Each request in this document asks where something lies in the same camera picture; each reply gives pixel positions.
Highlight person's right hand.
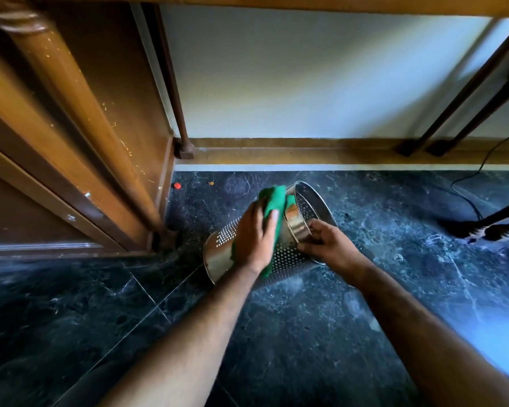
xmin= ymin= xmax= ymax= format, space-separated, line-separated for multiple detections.
xmin=297 ymin=218 xmax=370 ymax=288

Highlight person's left hand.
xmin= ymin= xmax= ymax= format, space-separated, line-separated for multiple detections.
xmin=233 ymin=201 xmax=281 ymax=276

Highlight green cleaning cloth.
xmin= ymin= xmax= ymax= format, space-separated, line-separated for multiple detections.
xmin=232 ymin=185 xmax=297 ymax=278

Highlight perforated steel waste bin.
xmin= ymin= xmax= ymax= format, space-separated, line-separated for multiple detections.
xmin=203 ymin=181 xmax=339 ymax=289

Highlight person's left forearm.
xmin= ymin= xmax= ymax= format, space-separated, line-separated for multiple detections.
xmin=97 ymin=264 xmax=260 ymax=407

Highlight person's right forearm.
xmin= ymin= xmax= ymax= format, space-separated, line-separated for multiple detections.
xmin=355 ymin=267 xmax=509 ymax=407

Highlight dark wooden table leg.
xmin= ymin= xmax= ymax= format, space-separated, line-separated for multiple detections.
xmin=153 ymin=3 xmax=194 ymax=160

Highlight brown wooden cabinet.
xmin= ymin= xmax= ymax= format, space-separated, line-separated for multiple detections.
xmin=0 ymin=0 xmax=179 ymax=259

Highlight wooden table top edge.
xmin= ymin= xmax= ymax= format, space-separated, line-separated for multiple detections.
xmin=25 ymin=0 xmax=509 ymax=18

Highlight black power cable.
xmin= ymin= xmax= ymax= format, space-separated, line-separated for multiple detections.
xmin=451 ymin=127 xmax=509 ymax=221

